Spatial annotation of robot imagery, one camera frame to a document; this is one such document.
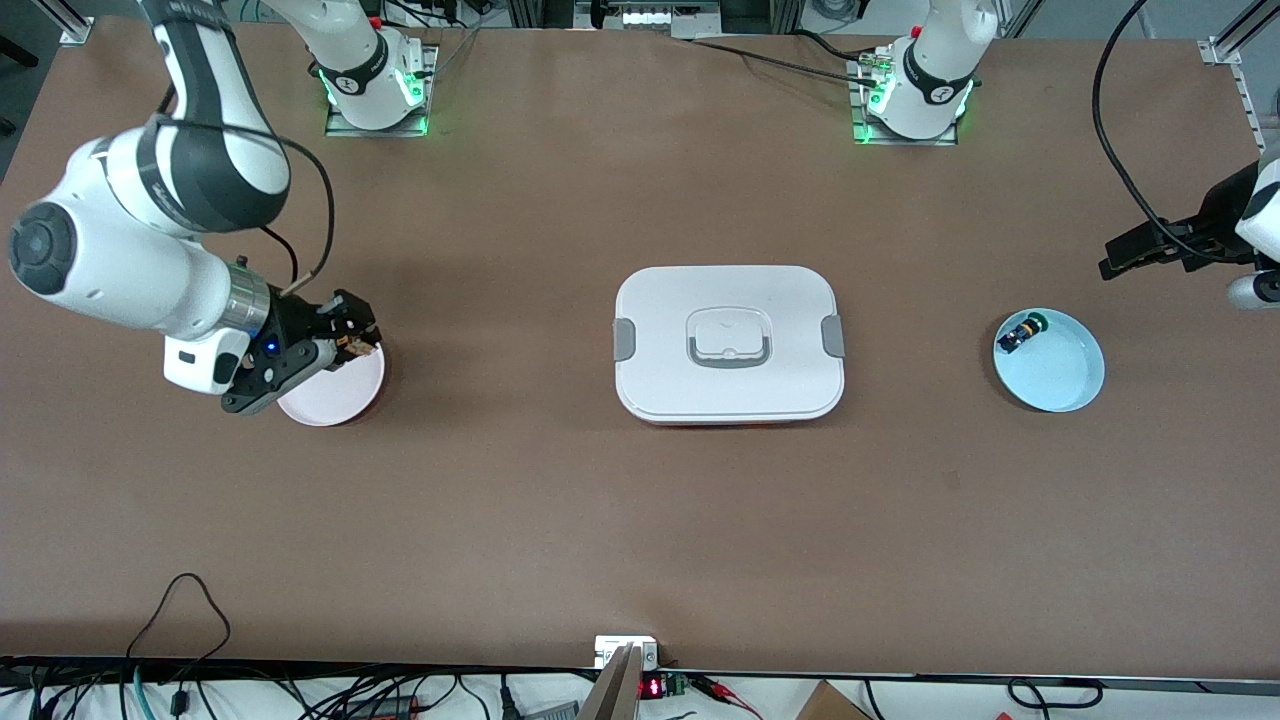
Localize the white lidded storage box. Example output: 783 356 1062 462
612 264 847 428

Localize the pink round plate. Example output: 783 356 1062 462
276 340 387 428

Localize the light blue round plate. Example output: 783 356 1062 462
992 307 1107 414

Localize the brown cardboard piece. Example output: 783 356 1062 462
795 680 873 720

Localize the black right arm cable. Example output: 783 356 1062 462
150 85 336 298

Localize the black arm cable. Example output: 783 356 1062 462
150 85 336 298
1093 0 1256 266

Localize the aluminium frame rail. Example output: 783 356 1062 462
1198 0 1280 166

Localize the green push-button switch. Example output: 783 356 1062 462
1003 313 1051 353

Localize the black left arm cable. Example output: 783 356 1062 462
1093 0 1256 266

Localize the thin black looped cable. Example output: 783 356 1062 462
125 572 233 691

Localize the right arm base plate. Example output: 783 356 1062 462
322 42 439 138

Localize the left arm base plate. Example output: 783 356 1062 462
850 55 963 148

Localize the aluminium frame post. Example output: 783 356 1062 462
40 0 96 46

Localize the black cable on tabletop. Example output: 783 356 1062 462
688 28 886 86

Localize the aluminium camera mount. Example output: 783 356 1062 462
593 635 661 720

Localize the black coiled cable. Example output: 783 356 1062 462
1008 678 1104 709

